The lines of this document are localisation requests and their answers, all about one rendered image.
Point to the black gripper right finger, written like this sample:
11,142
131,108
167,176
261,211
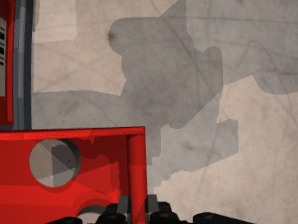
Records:
154,216

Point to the grey metal shelf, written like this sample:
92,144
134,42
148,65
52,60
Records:
23,13

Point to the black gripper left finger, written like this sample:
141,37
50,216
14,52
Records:
122,216

